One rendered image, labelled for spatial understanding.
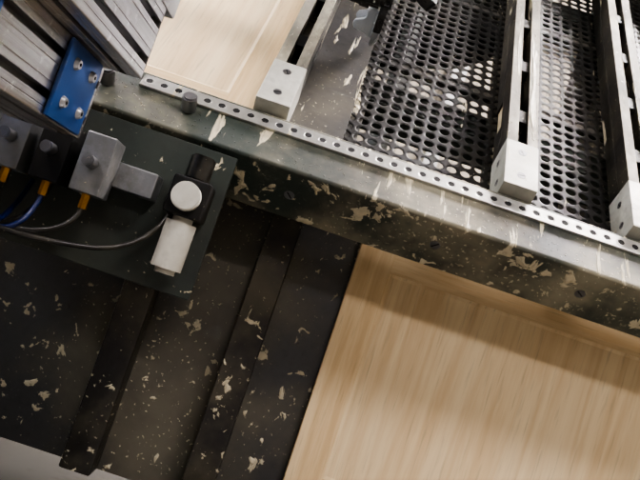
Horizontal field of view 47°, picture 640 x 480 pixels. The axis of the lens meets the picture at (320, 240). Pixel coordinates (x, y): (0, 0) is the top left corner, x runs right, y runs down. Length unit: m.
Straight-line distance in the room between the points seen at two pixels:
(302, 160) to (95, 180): 0.33
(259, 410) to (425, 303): 0.38
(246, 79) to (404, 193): 0.38
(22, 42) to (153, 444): 0.93
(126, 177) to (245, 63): 0.39
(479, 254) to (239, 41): 0.63
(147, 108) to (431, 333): 0.68
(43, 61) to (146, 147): 0.46
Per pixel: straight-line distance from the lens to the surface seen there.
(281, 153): 1.21
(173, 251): 1.13
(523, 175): 1.33
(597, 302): 1.32
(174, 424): 1.49
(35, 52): 0.77
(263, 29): 1.55
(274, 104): 1.28
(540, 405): 1.53
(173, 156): 1.21
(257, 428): 1.47
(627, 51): 1.89
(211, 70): 1.41
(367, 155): 1.25
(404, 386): 1.46
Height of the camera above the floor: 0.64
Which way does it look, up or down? 4 degrees up
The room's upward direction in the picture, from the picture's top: 19 degrees clockwise
